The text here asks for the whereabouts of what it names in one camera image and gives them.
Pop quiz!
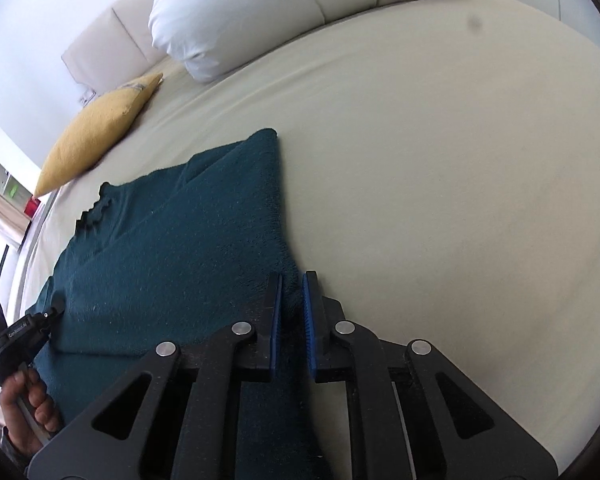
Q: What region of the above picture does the wall power socket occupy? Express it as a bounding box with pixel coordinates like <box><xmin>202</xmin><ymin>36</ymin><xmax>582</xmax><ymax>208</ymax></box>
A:
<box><xmin>79</xmin><ymin>89</ymin><xmax>97</xmax><ymax>107</ymax></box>

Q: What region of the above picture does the red storage box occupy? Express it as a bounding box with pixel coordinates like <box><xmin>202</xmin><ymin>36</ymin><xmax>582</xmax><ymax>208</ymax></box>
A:
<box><xmin>24</xmin><ymin>196</ymin><xmax>41</xmax><ymax>218</ymax></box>

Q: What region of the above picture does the mustard yellow cushion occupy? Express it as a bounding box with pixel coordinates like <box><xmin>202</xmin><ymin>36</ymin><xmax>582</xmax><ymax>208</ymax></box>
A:
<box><xmin>34</xmin><ymin>73</ymin><xmax>163</xmax><ymax>197</ymax></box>

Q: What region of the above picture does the white wall shelf unit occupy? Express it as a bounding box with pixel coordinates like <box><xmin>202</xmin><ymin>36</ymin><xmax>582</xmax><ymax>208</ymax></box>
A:
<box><xmin>0</xmin><ymin>163</ymin><xmax>32</xmax><ymax>211</ymax></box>

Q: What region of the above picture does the beige curtain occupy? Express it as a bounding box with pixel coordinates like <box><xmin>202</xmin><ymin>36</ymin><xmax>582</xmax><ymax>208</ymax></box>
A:
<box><xmin>0</xmin><ymin>195</ymin><xmax>30</xmax><ymax>247</ymax></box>

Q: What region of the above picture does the person's left hand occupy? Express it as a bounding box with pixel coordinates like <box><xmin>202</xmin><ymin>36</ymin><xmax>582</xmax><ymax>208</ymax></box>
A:
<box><xmin>0</xmin><ymin>368</ymin><xmax>62</xmax><ymax>458</ymax></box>

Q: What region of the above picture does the beige bed sheet mattress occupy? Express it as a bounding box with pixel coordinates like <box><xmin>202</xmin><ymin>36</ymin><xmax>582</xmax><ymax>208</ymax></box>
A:
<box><xmin>22</xmin><ymin>0</ymin><xmax>600</xmax><ymax>470</ymax></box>

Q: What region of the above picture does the dark green knit sweater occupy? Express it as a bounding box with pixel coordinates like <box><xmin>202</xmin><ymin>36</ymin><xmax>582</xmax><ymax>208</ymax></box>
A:
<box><xmin>34</xmin><ymin>129</ymin><xmax>332</xmax><ymax>479</ymax></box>

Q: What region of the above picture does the beige upholstered headboard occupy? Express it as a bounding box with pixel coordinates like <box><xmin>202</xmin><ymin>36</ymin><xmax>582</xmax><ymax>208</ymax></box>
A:
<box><xmin>61</xmin><ymin>0</ymin><xmax>166</xmax><ymax>96</ymax></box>

